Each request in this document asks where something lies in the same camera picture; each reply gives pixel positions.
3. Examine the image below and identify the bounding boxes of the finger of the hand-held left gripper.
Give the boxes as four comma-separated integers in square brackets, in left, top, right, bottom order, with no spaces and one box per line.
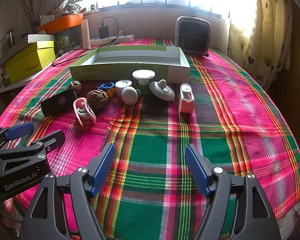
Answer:
[0,129,65,164]
[0,122,35,153]

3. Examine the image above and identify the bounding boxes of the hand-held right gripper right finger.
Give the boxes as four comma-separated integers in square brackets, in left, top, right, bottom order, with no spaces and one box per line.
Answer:
[184,144,282,240]

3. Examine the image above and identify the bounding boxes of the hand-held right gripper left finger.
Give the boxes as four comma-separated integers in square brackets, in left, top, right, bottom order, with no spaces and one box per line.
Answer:
[19,143,116,240]

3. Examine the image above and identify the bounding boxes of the black bike light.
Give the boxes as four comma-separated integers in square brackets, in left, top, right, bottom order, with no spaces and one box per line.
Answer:
[40,89,77,118]

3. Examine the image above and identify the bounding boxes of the pink plastic clip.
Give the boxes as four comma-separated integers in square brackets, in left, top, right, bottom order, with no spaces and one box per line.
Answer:
[73,97,97,127]

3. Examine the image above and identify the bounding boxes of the brown walnut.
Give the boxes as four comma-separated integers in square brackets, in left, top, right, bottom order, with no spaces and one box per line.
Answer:
[67,80,83,90]
[87,89,109,110]

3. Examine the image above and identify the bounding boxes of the pink and white small bottle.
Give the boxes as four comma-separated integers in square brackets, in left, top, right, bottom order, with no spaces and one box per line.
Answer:
[179,83,195,113]

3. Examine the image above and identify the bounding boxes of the white ball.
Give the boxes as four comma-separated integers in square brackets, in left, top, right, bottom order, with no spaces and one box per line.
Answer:
[122,87,138,105]

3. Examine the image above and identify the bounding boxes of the small white jar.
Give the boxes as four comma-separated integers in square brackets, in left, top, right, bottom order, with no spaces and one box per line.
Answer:
[115,79,133,97]

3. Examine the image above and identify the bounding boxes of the white smiley dome toy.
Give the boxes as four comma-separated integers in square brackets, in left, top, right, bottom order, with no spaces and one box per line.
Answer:
[149,79,176,102]

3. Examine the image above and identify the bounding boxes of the green cup with white lid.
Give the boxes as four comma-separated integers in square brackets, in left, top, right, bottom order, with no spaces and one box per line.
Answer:
[132,69,156,95]

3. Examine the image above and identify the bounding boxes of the green white cardboard box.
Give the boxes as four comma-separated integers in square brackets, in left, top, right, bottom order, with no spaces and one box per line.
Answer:
[69,45,191,84]

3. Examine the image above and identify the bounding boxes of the person's left hand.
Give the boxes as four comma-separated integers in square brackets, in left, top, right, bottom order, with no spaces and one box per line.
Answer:
[1,196,24,229]

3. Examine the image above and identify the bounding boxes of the white side table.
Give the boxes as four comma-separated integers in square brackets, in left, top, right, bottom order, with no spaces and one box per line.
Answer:
[0,80,25,94]

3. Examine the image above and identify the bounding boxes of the plaid blanket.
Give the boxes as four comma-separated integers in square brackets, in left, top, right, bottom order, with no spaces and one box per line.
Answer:
[0,38,300,240]

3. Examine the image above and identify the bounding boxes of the yellow box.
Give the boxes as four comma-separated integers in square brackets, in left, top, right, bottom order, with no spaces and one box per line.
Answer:
[5,41,57,84]

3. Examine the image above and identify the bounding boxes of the grey patterned box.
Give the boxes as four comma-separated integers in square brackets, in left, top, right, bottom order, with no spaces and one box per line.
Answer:
[0,42,28,68]

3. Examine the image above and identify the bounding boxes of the striped gift box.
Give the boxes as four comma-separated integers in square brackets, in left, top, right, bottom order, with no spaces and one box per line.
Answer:
[27,34,55,43]

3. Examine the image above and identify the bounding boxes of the glass tank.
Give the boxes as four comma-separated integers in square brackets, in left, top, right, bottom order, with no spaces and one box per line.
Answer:
[52,25,83,50]

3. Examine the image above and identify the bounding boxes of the cream tube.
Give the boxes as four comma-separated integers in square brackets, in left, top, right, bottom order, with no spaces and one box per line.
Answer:
[81,19,91,49]

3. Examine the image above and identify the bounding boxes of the orange tray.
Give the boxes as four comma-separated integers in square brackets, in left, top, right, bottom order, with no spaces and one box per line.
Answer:
[37,13,84,34]

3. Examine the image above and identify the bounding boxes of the white power strip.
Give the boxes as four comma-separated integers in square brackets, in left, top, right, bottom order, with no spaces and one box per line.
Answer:
[90,34,135,46]

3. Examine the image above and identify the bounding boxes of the dried branches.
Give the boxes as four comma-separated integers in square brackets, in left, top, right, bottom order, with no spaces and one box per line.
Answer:
[19,0,50,33]

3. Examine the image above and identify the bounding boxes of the pile of papers and packets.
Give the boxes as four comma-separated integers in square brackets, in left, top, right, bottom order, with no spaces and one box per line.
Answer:
[40,0,87,22]

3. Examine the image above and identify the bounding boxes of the grey space heater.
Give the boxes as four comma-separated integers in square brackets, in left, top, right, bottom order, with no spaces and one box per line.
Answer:
[174,16,212,56]

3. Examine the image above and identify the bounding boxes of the heart print curtain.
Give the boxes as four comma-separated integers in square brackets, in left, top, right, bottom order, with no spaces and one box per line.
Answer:
[227,0,294,90]

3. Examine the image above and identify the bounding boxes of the black charger cable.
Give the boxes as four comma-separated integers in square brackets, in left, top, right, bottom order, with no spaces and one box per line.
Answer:
[52,17,123,67]

